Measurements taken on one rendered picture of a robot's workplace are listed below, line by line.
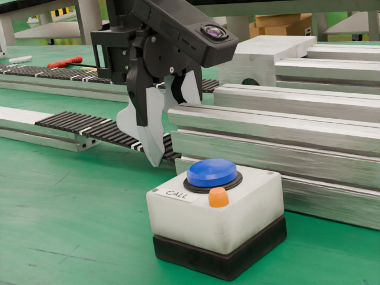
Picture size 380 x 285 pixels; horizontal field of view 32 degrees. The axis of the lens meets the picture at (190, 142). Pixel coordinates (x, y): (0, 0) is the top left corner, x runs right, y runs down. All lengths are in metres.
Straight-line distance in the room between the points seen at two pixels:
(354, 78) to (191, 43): 0.20
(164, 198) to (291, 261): 0.11
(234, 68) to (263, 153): 0.26
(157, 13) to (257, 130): 0.16
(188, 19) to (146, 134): 0.13
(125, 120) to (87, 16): 2.99
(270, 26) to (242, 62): 3.88
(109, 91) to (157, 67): 0.39
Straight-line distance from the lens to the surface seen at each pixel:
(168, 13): 0.65
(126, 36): 0.68
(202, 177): 0.51
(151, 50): 0.68
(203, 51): 0.62
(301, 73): 0.77
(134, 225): 0.61
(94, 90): 1.10
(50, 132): 0.87
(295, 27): 4.72
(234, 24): 3.19
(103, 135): 0.79
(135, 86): 0.67
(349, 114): 0.62
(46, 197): 0.72
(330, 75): 0.76
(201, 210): 0.49
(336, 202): 0.57
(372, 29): 3.69
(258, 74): 0.81
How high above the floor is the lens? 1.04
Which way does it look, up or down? 19 degrees down
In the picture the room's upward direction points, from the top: 8 degrees counter-clockwise
